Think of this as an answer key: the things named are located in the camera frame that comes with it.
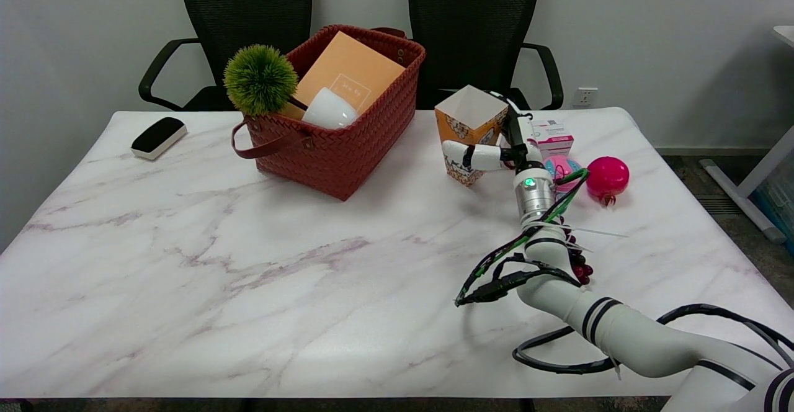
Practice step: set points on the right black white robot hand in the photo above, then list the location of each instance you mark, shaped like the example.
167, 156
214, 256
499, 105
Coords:
524, 139

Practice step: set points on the orange white popcorn box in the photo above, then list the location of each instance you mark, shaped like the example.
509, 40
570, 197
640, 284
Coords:
468, 123

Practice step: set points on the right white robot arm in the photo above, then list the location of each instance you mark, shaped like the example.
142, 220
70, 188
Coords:
620, 328

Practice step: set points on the pink white carton box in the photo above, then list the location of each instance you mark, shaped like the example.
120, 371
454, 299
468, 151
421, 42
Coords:
555, 139

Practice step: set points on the blue storage box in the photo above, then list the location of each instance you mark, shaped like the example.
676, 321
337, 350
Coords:
781, 207

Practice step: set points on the pink blue round toy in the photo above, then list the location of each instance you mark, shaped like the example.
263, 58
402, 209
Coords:
564, 167

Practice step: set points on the magenta pomegranate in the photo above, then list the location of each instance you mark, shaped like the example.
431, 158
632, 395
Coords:
611, 176

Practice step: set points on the white zip tie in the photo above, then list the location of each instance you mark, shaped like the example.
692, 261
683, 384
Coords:
602, 232

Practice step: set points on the black mesh office chair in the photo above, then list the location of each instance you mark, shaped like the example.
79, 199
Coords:
471, 15
248, 2

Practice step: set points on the dark red grape bunch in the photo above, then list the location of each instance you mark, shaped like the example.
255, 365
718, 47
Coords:
583, 270

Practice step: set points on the red woven basket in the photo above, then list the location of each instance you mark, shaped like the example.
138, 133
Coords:
347, 157

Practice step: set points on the orange book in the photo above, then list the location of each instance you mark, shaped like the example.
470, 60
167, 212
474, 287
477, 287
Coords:
347, 64

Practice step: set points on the green ball plant white pot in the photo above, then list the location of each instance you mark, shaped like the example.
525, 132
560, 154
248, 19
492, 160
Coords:
260, 80

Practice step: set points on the black white board eraser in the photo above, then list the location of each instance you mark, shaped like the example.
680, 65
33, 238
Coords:
158, 134

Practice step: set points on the white wall socket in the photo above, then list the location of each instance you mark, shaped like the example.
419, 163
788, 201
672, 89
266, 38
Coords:
585, 97

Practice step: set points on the white desk frame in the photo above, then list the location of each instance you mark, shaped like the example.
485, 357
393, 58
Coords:
744, 210

